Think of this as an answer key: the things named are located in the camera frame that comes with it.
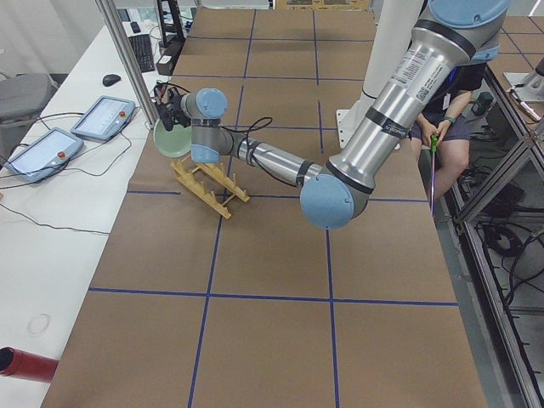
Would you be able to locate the pale green ceramic plate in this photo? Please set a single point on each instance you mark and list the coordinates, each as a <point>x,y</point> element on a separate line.
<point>174,143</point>

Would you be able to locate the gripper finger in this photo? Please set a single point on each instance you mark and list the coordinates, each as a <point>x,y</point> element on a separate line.
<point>168,120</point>

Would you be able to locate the black keyboard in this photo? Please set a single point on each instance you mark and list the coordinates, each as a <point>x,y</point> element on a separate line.
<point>143,52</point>

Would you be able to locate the teach pendant tablet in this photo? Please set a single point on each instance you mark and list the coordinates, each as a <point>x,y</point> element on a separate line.
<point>45,156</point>
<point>104,119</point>

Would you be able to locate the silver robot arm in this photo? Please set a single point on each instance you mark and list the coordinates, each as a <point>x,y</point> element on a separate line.
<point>424,40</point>

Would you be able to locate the red cylinder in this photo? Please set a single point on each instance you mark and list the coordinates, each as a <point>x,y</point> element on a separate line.
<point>21,364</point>

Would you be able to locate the green handled screwdriver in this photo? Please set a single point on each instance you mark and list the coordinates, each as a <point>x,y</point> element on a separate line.
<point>433,148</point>

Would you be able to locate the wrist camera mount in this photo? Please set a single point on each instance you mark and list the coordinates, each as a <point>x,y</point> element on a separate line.
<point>163,93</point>

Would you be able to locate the seated person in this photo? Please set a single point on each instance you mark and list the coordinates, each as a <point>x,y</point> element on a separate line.
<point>443,118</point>

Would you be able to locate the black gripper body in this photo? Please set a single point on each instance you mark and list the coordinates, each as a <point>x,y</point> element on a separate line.
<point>174,111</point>

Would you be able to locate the black computer mouse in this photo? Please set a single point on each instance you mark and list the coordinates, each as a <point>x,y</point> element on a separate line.
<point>110,79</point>

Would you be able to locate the near teach pendant tablet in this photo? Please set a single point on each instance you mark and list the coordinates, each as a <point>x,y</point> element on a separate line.
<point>45,156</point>

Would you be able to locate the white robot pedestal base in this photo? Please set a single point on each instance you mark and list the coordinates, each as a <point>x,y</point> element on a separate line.
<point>370,85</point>

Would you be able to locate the aluminium frame post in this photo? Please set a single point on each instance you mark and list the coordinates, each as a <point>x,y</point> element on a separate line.
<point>120,39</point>

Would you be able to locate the wooden dish rack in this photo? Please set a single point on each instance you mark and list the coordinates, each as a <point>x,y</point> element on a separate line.
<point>210,183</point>

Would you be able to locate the far teach pendant tablet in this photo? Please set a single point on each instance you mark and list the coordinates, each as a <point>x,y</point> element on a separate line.
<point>104,119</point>

